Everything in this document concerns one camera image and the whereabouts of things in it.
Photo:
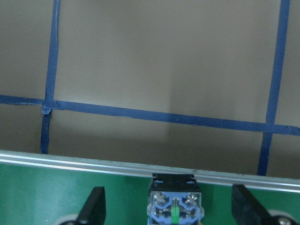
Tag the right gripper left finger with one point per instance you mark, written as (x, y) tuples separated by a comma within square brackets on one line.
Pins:
[(93, 211)]

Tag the green conveyor belt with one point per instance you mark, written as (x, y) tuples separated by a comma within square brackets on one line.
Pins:
[(39, 189)]

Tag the red push button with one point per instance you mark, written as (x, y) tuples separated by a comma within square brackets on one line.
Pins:
[(174, 199)]

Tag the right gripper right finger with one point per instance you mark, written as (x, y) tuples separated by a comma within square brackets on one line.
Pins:
[(247, 210)]

